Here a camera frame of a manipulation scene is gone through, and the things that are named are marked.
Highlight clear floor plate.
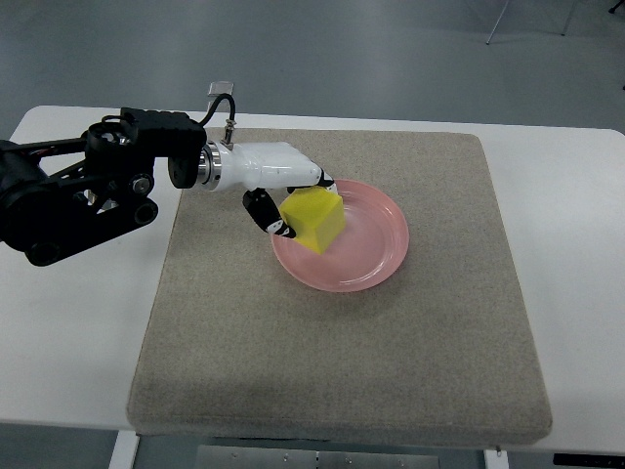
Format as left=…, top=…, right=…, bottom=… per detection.
left=208, top=81, right=234, bottom=96

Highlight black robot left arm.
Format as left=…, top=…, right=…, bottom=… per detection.
left=1, top=107, right=211, bottom=267

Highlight yellow cube block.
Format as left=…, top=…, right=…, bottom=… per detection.
left=278, top=187, right=346, bottom=254

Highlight grey metal base plate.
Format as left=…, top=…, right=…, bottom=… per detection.
left=194, top=446, right=440, bottom=469

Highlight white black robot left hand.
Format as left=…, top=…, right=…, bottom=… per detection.
left=199, top=142, right=338, bottom=238

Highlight metal stand legs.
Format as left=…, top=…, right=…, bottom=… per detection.
left=484, top=0, right=581, bottom=46

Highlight pink plate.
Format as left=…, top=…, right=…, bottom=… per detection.
left=271, top=179, right=409, bottom=293

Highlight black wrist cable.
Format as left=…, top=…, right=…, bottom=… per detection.
left=198, top=94, right=238, bottom=148

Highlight beige felt mat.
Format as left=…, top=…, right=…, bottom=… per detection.
left=126, top=129, right=552, bottom=448

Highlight white table leg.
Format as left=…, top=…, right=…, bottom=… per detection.
left=108, top=431, right=140, bottom=469

